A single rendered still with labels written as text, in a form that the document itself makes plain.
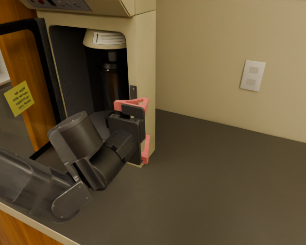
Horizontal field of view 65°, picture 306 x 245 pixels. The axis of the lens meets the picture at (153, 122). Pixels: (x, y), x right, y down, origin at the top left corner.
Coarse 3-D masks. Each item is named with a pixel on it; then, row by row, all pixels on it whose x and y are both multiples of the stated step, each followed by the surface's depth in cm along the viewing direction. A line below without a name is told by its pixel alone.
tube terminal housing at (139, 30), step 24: (144, 0) 57; (48, 24) 68; (72, 24) 64; (96, 24) 61; (120, 24) 58; (144, 24) 60; (144, 48) 62; (144, 72) 66; (144, 96) 69; (144, 144) 78
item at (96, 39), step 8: (88, 32) 67; (96, 32) 65; (104, 32) 64; (112, 32) 64; (120, 32) 65; (88, 40) 67; (96, 40) 65; (104, 40) 65; (112, 40) 65; (120, 40) 65; (96, 48) 66; (104, 48) 65; (112, 48) 65; (120, 48) 66
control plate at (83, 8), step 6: (30, 0) 60; (36, 0) 59; (42, 0) 58; (54, 0) 56; (60, 0) 55; (66, 0) 55; (72, 0) 54; (78, 0) 53; (36, 6) 62; (42, 6) 61; (48, 6) 60; (54, 6) 59; (60, 6) 58; (66, 6) 57; (72, 6) 56; (78, 6) 55; (84, 6) 55
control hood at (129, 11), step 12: (24, 0) 61; (84, 0) 52; (96, 0) 51; (108, 0) 50; (120, 0) 49; (132, 0) 52; (84, 12) 57; (96, 12) 55; (108, 12) 54; (120, 12) 52; (132, 12) 53
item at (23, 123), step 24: (0, 48) 58; (24, 48) 64; (0, 72) 59; (24, 72) 66; (0, 96) 60; (24, 96) 67; (48, 96) 76; (0, 120) 62; (24, 120) 69; (48, 120) 78; (0, 144) 63; (24, 144) 70
